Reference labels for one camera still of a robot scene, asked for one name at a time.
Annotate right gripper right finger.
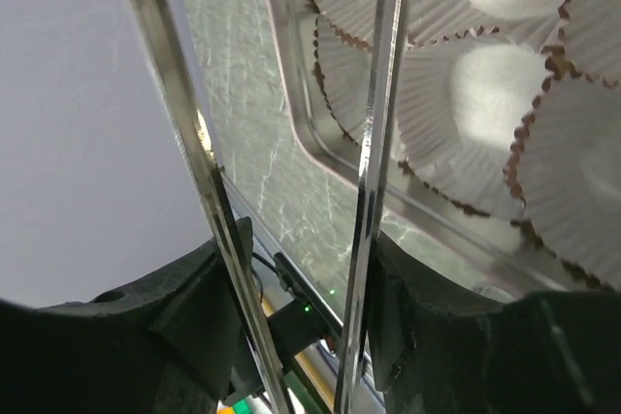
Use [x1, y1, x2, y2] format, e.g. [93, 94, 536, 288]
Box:
[369, 236, 620, 413]

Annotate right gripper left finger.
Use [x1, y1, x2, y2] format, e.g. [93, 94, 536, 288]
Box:
[1, 240, 243, 413]

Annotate metal tongs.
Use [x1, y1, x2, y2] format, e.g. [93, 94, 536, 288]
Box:
[131, 0, 408, 413]

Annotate square cookie tin with liners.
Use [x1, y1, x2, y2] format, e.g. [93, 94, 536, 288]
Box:
[267, 0, 620, 296]

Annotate aluminium front rail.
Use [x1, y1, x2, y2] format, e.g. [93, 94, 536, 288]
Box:
[222, 175, 385, 413]

